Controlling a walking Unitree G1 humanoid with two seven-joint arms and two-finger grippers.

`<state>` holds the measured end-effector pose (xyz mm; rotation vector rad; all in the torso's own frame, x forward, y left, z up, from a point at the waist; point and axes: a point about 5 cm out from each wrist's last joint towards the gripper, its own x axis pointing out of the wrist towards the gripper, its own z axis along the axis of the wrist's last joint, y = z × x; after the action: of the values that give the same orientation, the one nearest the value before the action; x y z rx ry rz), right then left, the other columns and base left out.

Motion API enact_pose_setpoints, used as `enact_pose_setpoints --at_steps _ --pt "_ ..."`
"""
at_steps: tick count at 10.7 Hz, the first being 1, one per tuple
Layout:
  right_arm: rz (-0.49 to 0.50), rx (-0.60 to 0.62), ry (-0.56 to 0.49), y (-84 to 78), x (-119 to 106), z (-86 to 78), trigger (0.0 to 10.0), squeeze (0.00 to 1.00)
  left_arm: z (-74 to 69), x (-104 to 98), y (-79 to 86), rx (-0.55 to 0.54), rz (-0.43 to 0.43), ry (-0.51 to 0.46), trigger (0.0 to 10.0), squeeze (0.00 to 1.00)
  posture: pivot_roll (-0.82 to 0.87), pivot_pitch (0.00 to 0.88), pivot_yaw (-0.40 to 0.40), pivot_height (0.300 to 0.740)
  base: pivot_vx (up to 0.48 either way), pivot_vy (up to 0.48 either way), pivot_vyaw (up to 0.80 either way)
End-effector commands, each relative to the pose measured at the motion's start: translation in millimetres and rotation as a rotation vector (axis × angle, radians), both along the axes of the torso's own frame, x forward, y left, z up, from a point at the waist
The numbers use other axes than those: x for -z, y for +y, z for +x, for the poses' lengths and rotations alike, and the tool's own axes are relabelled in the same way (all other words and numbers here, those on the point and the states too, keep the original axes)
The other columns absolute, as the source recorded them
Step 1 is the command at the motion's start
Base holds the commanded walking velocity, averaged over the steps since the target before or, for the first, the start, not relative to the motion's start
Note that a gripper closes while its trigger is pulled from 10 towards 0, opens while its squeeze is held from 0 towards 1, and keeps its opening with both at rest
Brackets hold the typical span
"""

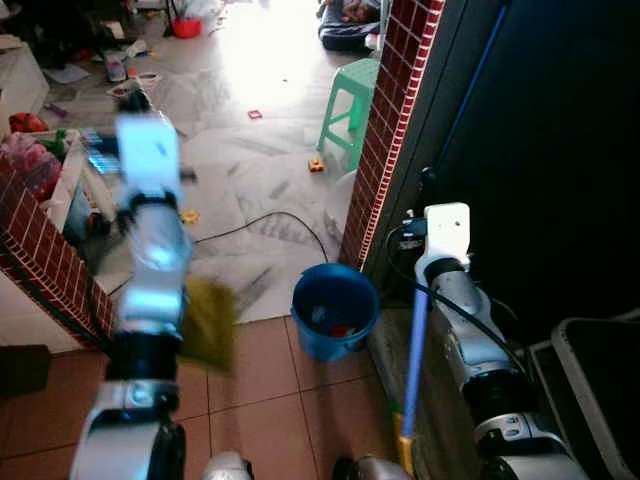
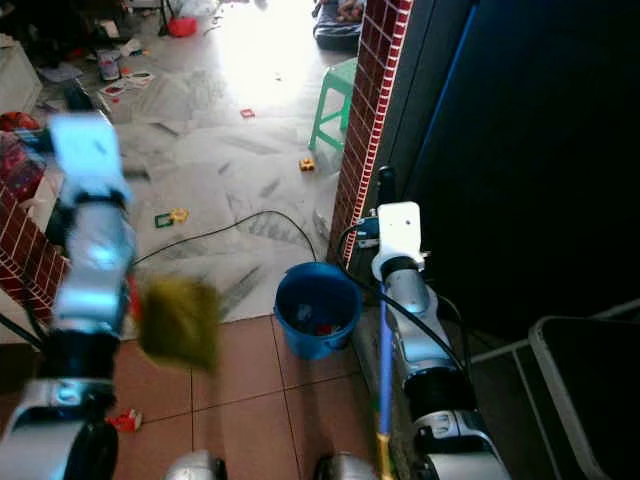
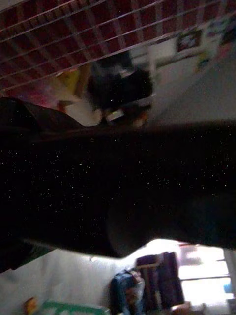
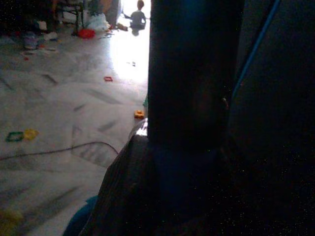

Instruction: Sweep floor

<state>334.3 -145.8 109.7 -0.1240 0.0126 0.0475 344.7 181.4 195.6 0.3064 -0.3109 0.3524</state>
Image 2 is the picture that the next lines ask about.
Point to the yellow toy car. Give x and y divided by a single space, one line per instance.
306 164

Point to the black bin grey rim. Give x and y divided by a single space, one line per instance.
595 400

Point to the red ball toy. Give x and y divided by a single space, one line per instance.
20 122

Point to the red crumpled wrapper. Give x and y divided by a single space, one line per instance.
125 420

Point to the pink purple toy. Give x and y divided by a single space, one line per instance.
12 165

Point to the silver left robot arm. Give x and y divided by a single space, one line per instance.
95 260

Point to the red plastic basin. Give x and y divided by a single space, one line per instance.
182 27

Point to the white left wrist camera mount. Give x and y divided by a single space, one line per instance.
85 152

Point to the small green card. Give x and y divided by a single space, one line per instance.
163 219

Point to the silver robot leg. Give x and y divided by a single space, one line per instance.
195 468
345 470

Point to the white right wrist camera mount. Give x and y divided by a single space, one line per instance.
400 230

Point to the blue baby mattress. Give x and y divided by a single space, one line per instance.
335 32

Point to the small yellow toy piece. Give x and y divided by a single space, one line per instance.
178 214

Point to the silver robot left leg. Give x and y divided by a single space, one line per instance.
195 468

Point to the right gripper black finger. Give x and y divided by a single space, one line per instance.
385 186

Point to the small red card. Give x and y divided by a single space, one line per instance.
247 114

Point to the green plastic stool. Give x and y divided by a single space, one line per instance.
338 85

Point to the silver robot right leg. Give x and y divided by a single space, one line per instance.
345 470

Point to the blue plastic bucket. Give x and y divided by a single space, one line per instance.
317 305

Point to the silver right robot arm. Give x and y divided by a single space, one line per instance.
420 330

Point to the white low cabinet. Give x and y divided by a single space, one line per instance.
18 80

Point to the thin blue pole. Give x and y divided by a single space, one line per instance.
445 85

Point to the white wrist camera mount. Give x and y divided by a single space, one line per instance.
85 152
400 230

